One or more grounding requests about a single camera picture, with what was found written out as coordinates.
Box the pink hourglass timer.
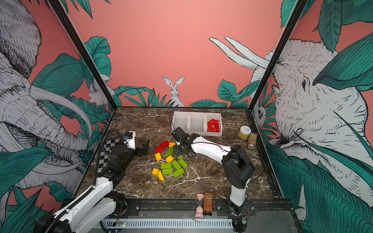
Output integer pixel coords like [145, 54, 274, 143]
[195, 194, 205, 218]

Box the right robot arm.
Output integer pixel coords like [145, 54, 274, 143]
[172, 127, 255, 207]

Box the red arch lego piece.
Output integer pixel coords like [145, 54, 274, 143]
[207, 119, 220, 133]

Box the brown spice jar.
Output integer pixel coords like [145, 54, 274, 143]
[247, 133, 257, 150]

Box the checkerboard calibration plate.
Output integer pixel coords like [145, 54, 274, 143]
[97, 138, 120, 172]

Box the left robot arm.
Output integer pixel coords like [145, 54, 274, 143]
[33, 131, 150, 233]

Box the white three-compartment bin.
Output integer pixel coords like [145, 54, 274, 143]
[172, 111, 223, 137]

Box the white perforated rail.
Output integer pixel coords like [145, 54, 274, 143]
[102, 218, 233, 230]

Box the red lego brick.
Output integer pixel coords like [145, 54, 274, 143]
[159, 140, 170, 149]
[155, 147, 163, 153]

